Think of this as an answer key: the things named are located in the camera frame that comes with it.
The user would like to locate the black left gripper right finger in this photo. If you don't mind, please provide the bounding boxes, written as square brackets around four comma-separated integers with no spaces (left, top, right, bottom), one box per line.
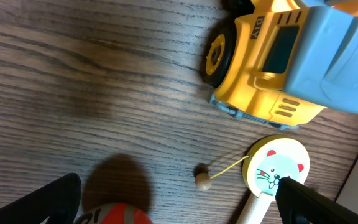
[275,177,358,224]

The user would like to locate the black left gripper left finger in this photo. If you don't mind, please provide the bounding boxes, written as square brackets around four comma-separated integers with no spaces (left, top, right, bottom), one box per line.
[0,173,81,224]

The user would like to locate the yellow and blue toy truck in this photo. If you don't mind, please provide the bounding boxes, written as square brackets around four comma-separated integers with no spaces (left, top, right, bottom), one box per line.
[206,1,358,129]

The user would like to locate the orange toy ball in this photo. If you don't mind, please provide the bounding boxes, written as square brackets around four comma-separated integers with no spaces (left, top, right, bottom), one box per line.
[74,203,153,224]

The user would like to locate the wooden cat rattle drum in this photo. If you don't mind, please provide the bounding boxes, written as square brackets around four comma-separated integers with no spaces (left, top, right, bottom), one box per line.
[195,135,310,224]

